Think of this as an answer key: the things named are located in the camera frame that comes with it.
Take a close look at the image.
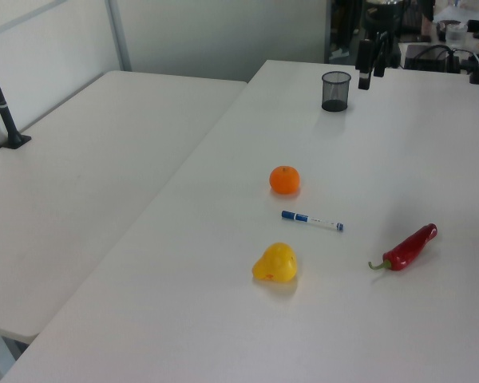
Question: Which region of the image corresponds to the black mesh pen cup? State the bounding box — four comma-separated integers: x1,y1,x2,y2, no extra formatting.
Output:
321,71,352,113

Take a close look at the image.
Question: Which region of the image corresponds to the clear plastic container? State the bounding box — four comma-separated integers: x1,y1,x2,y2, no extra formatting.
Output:
444,22,469,44

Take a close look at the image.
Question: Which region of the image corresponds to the orange mandarin fruit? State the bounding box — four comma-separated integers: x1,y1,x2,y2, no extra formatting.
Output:
268,165,301,195

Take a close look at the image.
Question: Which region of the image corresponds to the red chili pepper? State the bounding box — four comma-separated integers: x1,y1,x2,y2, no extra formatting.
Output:
368,223,438,274

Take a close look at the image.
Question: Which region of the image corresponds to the black box device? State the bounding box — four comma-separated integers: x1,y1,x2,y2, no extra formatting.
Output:
403,43,462,73

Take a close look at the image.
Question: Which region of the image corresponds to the black pole with base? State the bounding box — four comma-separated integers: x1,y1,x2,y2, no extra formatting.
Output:
0,39,32,150

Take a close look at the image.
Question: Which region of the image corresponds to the blue and white marker pen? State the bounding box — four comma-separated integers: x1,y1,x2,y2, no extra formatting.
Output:
280,210,346,232

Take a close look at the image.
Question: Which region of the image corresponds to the dark robot gripper body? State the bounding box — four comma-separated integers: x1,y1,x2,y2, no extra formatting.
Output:
362,0,403,41

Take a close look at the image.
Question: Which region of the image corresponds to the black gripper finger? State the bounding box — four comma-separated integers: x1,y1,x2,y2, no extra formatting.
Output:
373,31,386,78
357,38,373,90

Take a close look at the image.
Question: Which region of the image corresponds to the yellow toy pear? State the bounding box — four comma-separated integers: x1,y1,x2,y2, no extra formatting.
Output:
251,242,299,282

